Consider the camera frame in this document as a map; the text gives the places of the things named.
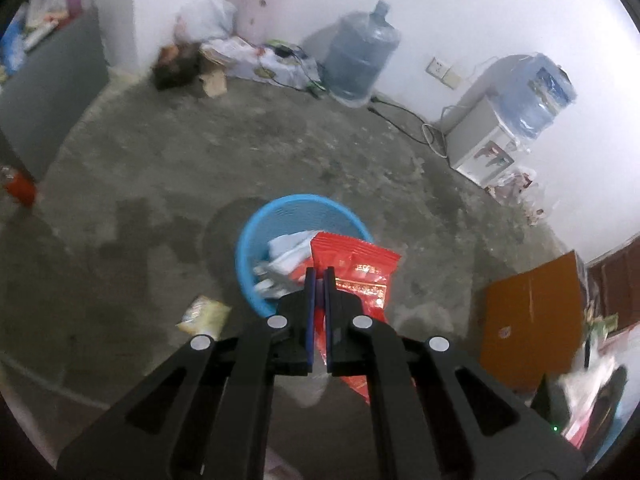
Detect blue bottle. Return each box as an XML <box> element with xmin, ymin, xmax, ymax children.
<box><xmin>0</xmin><ymin>17</ymin><xmax>26</xmax><ymax>78</ymax></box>

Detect red bottle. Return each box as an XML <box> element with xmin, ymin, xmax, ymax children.
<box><xmin>0</xmin><ymin>165</ymin><xmax>38</xmax><ymax>207</ymax></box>

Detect silver wrapper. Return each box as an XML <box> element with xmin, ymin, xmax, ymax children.
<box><xmin>252</xmin><ymin>260</ymin><xmax>306</xmax><ymax>298</ymax></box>

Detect grey cabinet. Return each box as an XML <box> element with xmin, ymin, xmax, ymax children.
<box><xmin>0</xmin><ymin>7</ymin><xmax>110</xmax><ymax>181</ymax></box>

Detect yellow snack wrapper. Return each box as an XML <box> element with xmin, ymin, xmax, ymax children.
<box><xmin>176</xmin><ymin>295</ymin><xmax>232</xmax><ymax>340</ymax></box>

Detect black power cable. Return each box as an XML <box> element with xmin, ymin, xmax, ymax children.
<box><xmin>367</xmin><ymin>95</ymin><xmax>446</xmax><ymax>147</ymax></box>

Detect pile of snack wrappers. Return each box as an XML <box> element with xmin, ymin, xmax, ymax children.
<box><xmin>487</xmin><ymin>165</ymin><xmax>546</xmax><ymax>226</ymax></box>

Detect blue plastic waste basket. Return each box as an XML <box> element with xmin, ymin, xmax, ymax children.
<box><xmin>235</xmin><ymin>194</ymin><xmax>375</xmax><ymax>318</ymax></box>

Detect white plastic bag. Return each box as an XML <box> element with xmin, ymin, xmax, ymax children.
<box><xmin>174</xmin><ymin>0</ymin><xmax>237</xmax><ymax>43</ymax></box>

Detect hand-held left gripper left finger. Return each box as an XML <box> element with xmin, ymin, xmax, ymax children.
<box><xmin>56</xmin><ymin>266</ymin><xmax>317</xmax><ymax>480</ymax></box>

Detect red snack packet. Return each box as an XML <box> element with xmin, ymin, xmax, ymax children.
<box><xmin>310</xmin><ymin>231</ymin><xmax>402</xmax><ymax>406</ymax></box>

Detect wall socket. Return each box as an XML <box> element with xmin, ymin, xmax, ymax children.
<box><xmin>426</xmin><ymin>57</ymin><xmax>463</xmax><ymax>90</ymax></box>

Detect dark brown bundle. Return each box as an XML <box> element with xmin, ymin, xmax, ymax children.
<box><xmin>151</xmin><ymin>42</ymin><xmax>203</xmax><ymax>91</ymax></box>

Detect printed white sack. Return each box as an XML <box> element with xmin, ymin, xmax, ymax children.
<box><xmin>202</xmin><ymin>37</ymin><xmax>321</xmax><ymax>91</ymax></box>

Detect white packets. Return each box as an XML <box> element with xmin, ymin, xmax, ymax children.
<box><xmin>267</xmin><ymin>230</ymin><xmax>321</xmax><ymax>273</ymax></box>

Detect white pink panel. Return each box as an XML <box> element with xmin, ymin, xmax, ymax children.
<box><xmin>235</xmin><ymin>0</ymin><xmax>273</xmax><ymax>46</ymax></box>

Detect white water dispenser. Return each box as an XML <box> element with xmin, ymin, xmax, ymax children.
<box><xmin>442</xmin><ymin>95</ymin><xmax>526</xmax><ymax>188</ymax></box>

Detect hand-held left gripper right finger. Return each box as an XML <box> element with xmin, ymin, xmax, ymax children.
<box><xmin>324</xmin><ymin>266</ymin><xmax>587</xmax><ymax>480</ymax></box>

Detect brown cardboard box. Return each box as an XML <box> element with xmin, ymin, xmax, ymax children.
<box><xmin>479</xmin><ymin>251</ymin><xmax>588</xmax><ymax>391</ymax></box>

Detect brown wooden furniture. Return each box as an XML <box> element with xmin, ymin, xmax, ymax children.
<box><xmin>585</xmin><ymin>235</ymin><xmax>640</xmax><ymax>331</ymax></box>

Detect cardboard scrap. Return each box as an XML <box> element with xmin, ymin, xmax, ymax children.
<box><xmin>200</xmin><ymin>55</ymin><xmax>229</xmax><ymax>99</ymax></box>

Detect wrapped blue water jug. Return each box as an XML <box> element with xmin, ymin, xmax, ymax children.
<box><xmin>492</xmin><ymin>52</ymin><xmax>577</xmax><ymax>141</ymax></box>

